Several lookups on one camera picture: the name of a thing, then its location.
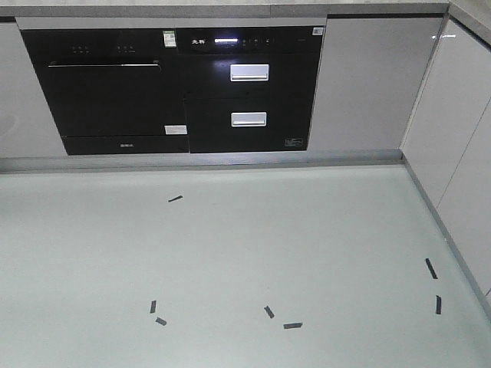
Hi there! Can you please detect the black drawer disinfection cabinet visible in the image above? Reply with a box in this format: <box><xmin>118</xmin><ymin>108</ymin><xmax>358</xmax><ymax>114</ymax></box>
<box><xmin>176</xmin><ymin>25</ymin><xmax>325</xmax><ymax>153</ymax></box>

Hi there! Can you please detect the grey cabinet door panel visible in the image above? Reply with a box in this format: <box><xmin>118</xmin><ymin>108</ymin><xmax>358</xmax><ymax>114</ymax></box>
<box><xmin>308</xmin><ymin>17</ymin><xmax>442</xmax><ymax>151</ymax></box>

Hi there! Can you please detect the grey side cabinet panel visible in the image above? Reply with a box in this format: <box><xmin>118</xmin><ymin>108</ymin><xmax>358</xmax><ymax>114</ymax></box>
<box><xmin>402</xmin><ymin>19</ymin><xmax>490</xmax><ymax>297</ymax></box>

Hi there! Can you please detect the black floor tape strip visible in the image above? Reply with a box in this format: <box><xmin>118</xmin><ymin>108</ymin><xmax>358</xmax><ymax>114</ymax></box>
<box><xmin>435</xmin><ymin>295</ymin><xmax>442</xmax><ymax>315</ymax></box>

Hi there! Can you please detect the lower silver drawer handle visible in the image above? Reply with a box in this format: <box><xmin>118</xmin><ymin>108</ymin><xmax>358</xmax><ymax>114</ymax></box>
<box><xmin>231</xmin><ymin>112</ymin><xmax>267</xmax><ymax>127</ymax></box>

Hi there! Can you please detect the silver drawer handle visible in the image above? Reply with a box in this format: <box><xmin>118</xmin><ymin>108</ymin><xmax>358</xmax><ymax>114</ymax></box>
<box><xmin>231</xmin><ymin>112</ymin><xmax>267</xmax><ymax>127</ymax></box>
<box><xmin>229</xmin><ymin>64</ymin><xmax>269</xmax><ymax>82</ymax></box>

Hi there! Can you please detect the upper silver drawer handle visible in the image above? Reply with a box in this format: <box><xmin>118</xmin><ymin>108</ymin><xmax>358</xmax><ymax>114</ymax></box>
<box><xmin>229</xmin><ymin>64</ymin><xmax>269</xmax><ymax>82</ymax></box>

